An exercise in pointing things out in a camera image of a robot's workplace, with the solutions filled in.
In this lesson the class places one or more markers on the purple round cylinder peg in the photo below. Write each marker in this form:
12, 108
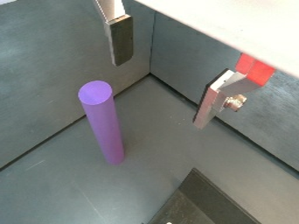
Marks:
98, 103

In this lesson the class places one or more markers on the black curved block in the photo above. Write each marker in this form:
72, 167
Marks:
200, 203

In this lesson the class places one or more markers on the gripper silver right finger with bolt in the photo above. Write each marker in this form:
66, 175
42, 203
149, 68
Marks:
224, 93

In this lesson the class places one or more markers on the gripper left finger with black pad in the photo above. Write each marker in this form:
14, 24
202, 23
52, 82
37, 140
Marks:
120, 29

